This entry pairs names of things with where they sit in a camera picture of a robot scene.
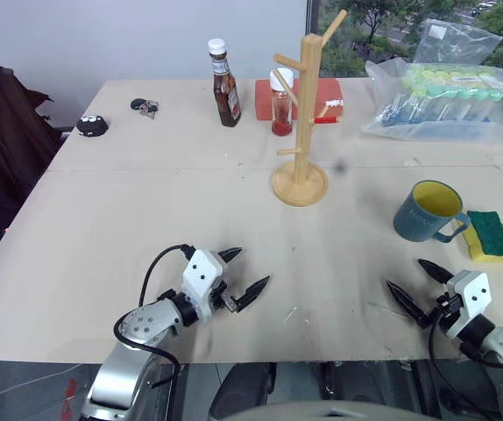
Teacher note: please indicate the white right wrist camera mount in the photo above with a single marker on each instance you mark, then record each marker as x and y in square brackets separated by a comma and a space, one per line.
[475, 294]

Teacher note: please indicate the wooden mug tree stand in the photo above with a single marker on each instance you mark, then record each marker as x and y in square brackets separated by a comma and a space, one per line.
[307, 109]

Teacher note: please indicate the blue mug yellow inside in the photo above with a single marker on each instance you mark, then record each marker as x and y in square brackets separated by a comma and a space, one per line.
[418, 217]

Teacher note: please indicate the brown sauce bottle white cap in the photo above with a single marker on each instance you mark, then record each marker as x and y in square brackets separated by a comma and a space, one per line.
[227, 94]

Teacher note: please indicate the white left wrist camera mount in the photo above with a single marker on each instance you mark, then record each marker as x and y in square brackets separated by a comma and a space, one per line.
[201, 269]

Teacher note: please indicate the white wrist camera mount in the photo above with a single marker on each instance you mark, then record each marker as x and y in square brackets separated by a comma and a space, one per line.
[201, 269]
[475, 294]

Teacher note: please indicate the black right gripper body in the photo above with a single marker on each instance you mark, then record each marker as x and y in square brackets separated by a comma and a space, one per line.
[446, 309]

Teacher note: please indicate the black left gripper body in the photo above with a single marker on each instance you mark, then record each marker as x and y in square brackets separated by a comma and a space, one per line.
[221, 294]

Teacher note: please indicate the empty clear plastic bag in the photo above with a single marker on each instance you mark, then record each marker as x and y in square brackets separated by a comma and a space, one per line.
[457, 41]

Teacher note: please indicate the red box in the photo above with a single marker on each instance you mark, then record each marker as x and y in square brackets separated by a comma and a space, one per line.
[264, 98]

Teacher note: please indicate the dark jacket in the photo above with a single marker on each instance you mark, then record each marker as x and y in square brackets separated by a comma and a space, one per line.
[2, 136]

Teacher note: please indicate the black round object white dots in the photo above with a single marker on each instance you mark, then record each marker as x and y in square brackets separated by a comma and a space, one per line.
[91, 126]

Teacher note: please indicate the dark rounded shape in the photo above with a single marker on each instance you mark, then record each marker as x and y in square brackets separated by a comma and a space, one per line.
[245, 388]

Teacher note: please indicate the red spice jar white cap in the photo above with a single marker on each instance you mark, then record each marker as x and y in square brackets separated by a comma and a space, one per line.
[281, 116]

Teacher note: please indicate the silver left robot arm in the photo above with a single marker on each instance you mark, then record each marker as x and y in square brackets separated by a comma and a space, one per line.
[146, 324]

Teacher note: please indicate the clear bag of capped tubes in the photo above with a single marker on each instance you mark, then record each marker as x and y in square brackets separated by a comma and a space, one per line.
[448, 105]

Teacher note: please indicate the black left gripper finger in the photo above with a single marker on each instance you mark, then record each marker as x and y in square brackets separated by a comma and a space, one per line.
[253, 291]
[230, 254]

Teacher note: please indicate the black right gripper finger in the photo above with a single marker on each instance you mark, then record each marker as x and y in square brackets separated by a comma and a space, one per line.
[407, 302]
[436, 271]

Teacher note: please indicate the yellow and green sponge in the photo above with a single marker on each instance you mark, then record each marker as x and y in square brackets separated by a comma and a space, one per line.
[492, 234]

